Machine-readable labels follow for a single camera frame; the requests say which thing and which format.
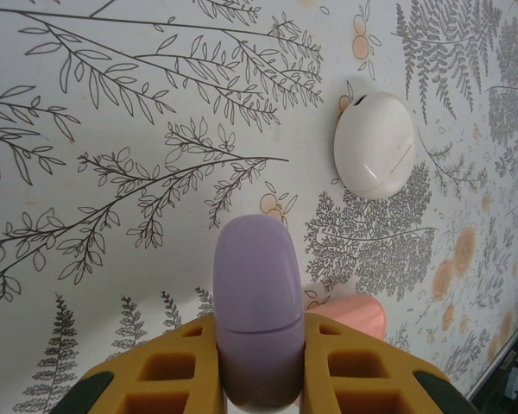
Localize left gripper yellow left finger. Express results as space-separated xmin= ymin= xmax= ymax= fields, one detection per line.
xmin=70 ymin=317 xmax=226 ymax=414

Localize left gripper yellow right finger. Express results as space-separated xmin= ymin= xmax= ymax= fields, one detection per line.
xmin=300 ymin=312 xmax=472 ymax=414

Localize pink earbud charging case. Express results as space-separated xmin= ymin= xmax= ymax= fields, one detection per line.
xmin=304 ymin=294 xmax=389 ymax=346

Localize purple earbud charging case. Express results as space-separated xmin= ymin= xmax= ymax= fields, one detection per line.
xmin=212 ymin=214 xmax=307 ymax=411

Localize white earbud charging case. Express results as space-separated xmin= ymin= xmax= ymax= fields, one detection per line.
xmin=332 ymin=91 xmax=417 ymax=200

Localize long aluminium table rail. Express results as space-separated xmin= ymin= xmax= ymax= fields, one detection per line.
xmin=465 ymin=321 xmax=518 ymax=414

